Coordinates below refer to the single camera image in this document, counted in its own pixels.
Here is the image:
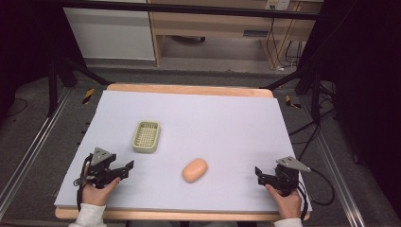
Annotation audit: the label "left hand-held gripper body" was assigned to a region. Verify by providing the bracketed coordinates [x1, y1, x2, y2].
[82, 147, 117, 190]

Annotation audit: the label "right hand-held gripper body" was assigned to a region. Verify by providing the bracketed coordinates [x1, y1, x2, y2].
[273, 156, 312, 198]

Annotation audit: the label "person's left hand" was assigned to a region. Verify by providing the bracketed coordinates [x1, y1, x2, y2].
[80, 166, 121, 207]

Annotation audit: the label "person's right hand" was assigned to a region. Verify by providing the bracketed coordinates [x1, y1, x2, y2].
[264, 183, 303, 219]

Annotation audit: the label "green slotted soap dish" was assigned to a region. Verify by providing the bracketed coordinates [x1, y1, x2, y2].
[131, 120, 162, 154]

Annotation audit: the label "yellow black striped tape marker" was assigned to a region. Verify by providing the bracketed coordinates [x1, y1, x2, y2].
[81, 88, 96, 105]
[285, 95, 302, 111]

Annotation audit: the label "orange oval soap bar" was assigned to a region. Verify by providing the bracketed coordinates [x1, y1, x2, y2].
[182, 157, 209, 184]

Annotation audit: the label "white table cover sheet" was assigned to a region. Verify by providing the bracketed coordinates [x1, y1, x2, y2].
[54, 90, 313, 213]

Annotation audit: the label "black metal stand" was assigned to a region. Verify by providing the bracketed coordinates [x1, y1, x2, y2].
[46, 55, 112, 117]
[259, 67, 324, 126]

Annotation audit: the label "white cabinet panel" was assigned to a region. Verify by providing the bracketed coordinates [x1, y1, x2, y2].
[62, 7, 157, 61]

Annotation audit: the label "light wooden desk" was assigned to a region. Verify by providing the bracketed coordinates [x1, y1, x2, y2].
[147, 0, 323, 70]

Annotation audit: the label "white power strip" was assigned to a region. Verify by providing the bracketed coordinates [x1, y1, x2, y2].
[265, 0, 291, 11]

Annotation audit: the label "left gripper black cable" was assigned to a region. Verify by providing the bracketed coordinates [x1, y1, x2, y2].
[73, 153, 95, 213]

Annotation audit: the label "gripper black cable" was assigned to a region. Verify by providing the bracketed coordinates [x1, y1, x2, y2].
[296, 167, 336, 222]
[73, 153, 95, 213]

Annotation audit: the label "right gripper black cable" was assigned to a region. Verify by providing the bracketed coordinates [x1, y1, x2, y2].
[296, 167, 336, 222]

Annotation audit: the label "aluminium floor rail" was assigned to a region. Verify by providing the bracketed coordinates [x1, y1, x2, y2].
[0, 88, 73, 218]
[299, 94, 367, 227]

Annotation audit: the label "black floor cable bundle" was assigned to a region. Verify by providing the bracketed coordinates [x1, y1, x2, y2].
[288, 79, 340, 162]

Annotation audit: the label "black cables under desk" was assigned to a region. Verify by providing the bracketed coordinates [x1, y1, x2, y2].
[265, 17, 305, 71]

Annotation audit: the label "black horizontal frame bar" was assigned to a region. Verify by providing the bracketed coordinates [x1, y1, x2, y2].
[60, 0, 320, 21]

